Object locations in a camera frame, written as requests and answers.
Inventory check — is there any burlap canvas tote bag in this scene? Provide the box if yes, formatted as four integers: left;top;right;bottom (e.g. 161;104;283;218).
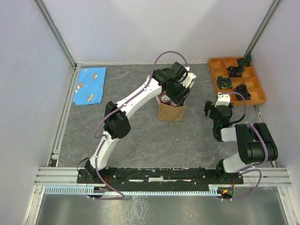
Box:
156;92;186;121

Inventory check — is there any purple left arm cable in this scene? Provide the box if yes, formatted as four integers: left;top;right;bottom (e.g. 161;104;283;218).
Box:
94;50;190;201

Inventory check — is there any orange wooden compartment tray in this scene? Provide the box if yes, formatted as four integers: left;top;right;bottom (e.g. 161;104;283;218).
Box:
209;57;267;105

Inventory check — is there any blue slotted cable duct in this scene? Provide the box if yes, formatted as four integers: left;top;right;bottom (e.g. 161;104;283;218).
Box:
44;185;222;196

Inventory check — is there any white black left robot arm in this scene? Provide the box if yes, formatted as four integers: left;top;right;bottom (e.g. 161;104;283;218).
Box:
85;62;196;183

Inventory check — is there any purple soda can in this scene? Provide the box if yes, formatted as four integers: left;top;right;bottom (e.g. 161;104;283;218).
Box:
160;94;171;105

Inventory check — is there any black rolled sock front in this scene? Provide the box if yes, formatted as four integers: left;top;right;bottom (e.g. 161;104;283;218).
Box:
234;84;251;100

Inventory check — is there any red soda can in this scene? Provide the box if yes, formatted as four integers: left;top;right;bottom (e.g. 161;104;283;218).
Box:
160;93;169;102

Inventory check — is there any dark green rolled sock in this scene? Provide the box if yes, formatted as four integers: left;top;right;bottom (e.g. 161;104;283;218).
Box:
237;53;252;67

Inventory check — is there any aluminium frame rail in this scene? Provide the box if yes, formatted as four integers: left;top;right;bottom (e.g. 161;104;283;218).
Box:
32;166;80;187

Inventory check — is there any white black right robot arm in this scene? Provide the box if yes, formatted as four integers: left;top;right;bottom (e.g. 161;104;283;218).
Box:
204;100;278;183

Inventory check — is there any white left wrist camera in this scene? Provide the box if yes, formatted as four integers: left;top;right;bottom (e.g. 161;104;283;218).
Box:
180;72;197;88

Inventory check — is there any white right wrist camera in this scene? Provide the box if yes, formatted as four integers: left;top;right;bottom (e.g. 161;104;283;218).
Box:
215;92;231;107

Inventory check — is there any blue yellow rolled sock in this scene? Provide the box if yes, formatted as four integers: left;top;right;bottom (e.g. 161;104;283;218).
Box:
217;76;233;90

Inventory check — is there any black rolled sock centre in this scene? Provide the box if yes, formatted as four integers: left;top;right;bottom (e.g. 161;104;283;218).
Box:
227;66;244;78

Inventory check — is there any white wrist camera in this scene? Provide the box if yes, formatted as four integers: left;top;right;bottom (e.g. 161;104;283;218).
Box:
215;92;231;107
180;72;197;88

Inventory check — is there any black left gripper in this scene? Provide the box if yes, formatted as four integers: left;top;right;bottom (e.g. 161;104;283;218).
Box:
165;80;193;107

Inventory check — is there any blue patterned cloth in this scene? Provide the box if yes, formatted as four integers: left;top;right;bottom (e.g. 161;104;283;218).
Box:
73;67;106;105

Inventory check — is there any black rolled sock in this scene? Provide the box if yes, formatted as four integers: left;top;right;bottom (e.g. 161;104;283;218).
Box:
227;66;244;78
234;84;251;100

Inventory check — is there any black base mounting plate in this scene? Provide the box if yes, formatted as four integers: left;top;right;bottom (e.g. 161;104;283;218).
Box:
76;166;244;191

